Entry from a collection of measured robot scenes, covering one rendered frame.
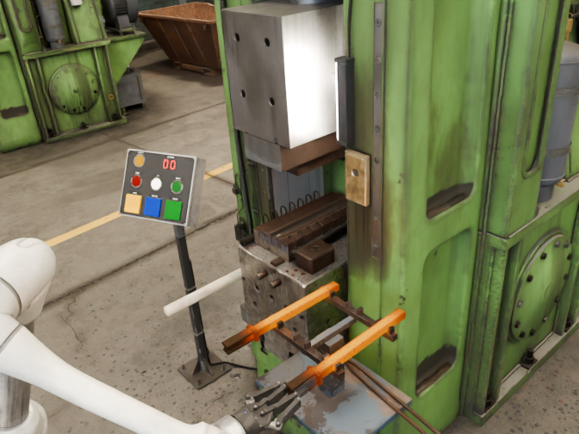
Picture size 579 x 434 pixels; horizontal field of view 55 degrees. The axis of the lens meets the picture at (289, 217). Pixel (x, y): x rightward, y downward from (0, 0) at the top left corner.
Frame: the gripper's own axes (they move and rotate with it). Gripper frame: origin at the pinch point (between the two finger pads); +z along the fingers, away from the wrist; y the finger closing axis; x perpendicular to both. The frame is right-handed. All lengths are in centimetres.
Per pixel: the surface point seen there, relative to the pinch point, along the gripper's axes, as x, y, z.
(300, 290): -8, -38, 34
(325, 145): 34, -51, 60
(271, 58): 67, -52, 40
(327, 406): -26.0, -7.7, 15.6
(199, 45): -52, -634, 375
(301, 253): 1, -44, 40
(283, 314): 1.1, -23.5, 13.9
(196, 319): -62, -115, 31
